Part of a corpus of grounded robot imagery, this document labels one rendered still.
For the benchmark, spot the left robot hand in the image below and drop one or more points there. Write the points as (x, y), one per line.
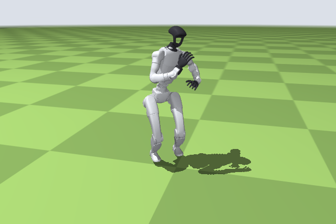
(193, 83)

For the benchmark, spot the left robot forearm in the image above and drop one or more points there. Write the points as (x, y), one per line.
(196, 74)

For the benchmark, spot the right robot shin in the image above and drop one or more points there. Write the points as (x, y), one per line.
(155, 147)

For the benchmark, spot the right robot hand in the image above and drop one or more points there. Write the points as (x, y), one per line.
(183, 61)

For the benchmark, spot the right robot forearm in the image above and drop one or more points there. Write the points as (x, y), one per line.
(166, 76)

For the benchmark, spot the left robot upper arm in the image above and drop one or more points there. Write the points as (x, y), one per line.
(190, 64)

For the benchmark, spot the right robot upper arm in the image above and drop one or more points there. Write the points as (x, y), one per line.
(157, 56)

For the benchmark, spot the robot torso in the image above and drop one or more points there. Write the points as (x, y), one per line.
(161, 93)

